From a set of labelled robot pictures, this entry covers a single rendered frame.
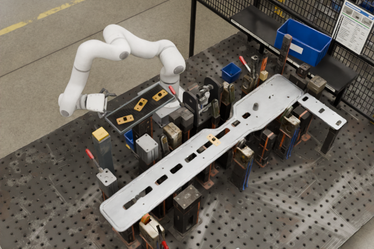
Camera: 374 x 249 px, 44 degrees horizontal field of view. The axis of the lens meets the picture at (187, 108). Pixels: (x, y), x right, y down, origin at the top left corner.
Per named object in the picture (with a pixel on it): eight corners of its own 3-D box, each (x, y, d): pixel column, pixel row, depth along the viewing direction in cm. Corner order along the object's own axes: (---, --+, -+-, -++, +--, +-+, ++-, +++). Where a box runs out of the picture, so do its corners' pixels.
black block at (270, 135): (264, 171, 274) (272, 143, 251) (250, 160, 279) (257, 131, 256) (272, 164, 277) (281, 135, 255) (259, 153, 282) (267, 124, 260)
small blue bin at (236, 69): (230, 85, 317) (231, 76, 310) (219, 78, 321) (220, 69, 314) (240, 78, 322) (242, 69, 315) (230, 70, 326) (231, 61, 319)
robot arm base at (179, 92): (148, 96, 295) (147, 76, 280) (170, 81, 304) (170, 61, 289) (168, 113, 287) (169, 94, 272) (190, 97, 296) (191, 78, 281)
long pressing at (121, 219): (123, 239, 214) (123, 237, 213) (95, 206, 224) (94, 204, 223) (306, 93, 276) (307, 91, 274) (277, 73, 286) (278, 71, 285)
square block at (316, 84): (305, 124, 297) (319, 88, 269) (295, 117, 301) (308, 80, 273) (313, 118, 300) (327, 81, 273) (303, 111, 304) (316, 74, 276)
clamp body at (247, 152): (240, 194, 263) (248, 161, 237) (225, 180, 269) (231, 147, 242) (250, 184, 268) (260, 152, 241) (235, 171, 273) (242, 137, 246)
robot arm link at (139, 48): (175, 71, 271) (163, 54, 280) (186, 56, 266) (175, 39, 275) (106, 54, 236) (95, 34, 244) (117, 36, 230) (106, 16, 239)
